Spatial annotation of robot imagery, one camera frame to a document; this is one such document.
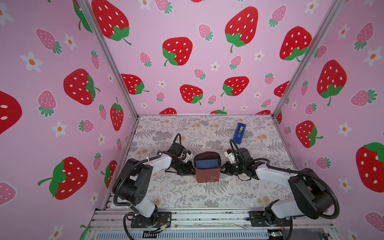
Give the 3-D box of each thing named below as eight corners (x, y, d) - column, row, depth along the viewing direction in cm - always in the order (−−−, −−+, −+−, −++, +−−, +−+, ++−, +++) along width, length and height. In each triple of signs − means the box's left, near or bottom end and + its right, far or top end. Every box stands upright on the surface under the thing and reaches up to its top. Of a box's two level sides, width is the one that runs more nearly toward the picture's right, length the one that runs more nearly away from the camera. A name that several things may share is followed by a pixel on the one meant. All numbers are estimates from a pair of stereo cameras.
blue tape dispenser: (231, 142, 107) (233, 136, 102) (235, 128, 116) (237, 121, 110) (241, 144, 106) (243, 138, 100) (244, 130, 114) (246, 124, 109)
